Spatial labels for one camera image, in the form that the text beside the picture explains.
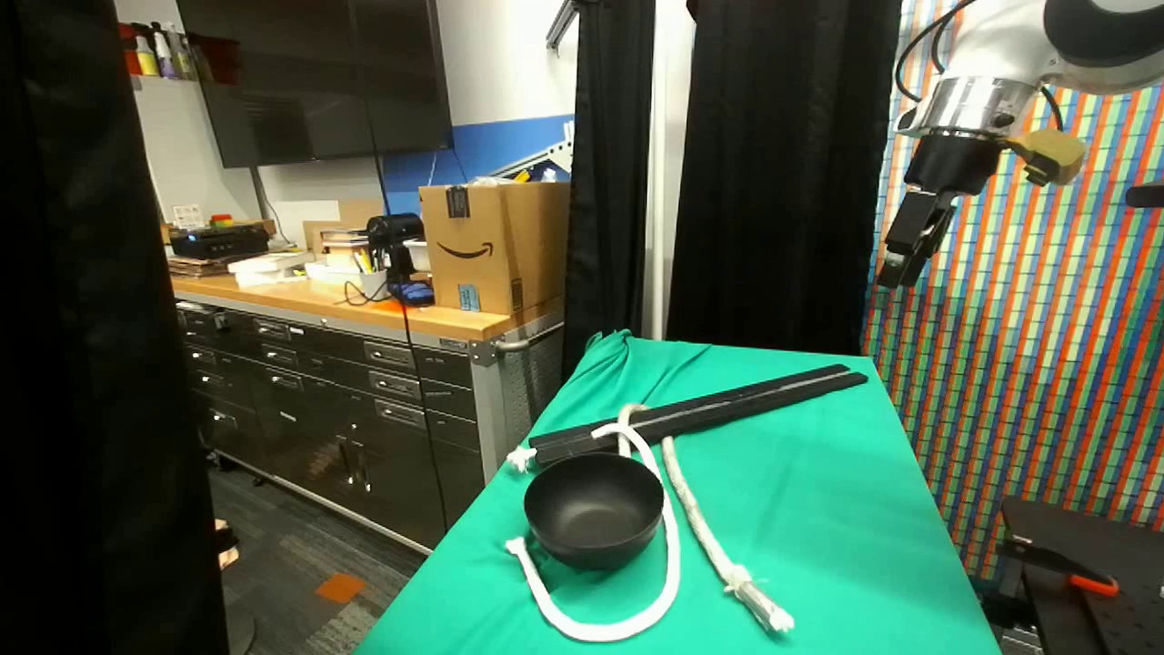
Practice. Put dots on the black orange clamp tool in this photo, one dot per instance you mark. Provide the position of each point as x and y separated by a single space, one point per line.
1053 563

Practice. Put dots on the wall-mounted black monitor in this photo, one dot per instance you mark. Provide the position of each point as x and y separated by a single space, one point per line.
291 82

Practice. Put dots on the green tablecloth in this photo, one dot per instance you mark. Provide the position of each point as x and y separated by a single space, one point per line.
824 504

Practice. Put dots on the black curtain right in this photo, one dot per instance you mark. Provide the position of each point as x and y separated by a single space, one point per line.
789 127

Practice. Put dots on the black bowl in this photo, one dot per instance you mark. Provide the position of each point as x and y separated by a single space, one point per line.
596 510

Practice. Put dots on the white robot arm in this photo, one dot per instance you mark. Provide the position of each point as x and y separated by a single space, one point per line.
1001 56

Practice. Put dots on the wooden-top drawer workbench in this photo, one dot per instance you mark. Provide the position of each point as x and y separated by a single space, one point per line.
390 417

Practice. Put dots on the black curtain left foreground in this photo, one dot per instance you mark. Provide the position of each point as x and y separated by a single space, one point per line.
106 539

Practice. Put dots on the cardboard Amazon box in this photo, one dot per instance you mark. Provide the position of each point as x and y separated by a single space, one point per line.
499 246

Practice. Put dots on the black curtain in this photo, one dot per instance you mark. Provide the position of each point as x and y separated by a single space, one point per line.
789 127
608 174

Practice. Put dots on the long black bar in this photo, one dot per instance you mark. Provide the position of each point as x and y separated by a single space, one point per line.
688 417

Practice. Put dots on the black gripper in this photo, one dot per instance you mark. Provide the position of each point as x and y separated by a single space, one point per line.
945 165

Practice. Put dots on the black breadboard table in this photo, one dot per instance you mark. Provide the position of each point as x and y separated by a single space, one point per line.
1069 622

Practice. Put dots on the beige wrist camera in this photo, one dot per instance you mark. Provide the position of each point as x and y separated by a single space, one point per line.
1053 158

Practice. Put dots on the black curtain centre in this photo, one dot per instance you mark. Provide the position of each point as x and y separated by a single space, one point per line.
608 174

